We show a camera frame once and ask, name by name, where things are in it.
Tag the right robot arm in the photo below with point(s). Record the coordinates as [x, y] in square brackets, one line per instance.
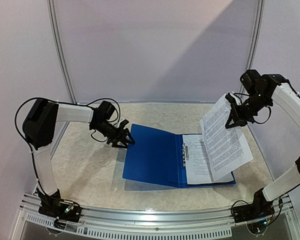
[264, 91]

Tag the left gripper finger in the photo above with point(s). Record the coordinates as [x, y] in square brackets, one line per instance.
[119, 144]
[128, 139]

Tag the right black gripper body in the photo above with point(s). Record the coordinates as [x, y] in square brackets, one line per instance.
[239, 111]

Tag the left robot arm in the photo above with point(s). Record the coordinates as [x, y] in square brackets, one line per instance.
[38, 131]

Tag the right aluminium frame post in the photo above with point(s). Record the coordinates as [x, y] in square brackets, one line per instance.
[257, 23]

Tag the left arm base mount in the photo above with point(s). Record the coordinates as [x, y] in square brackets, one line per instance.
[56, 207]

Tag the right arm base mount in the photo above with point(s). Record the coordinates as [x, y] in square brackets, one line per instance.
[261, 212]

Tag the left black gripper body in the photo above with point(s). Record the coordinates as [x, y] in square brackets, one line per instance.
[115, 135]

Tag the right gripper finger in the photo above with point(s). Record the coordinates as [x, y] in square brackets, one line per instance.
[235, 121]
[232, 99]

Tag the aluminium front rail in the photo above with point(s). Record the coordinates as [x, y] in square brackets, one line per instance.
[114, 224]

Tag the metal folder clip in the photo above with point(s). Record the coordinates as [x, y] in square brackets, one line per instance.
[185, 154]

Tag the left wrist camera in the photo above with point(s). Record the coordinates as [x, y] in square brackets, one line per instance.
[123, 123]

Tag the printed paper sheet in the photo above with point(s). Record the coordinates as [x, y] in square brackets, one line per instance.
[227, 148]
[197, 170]

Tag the blue plastic folder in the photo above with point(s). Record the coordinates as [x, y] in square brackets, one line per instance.
[156, 158]

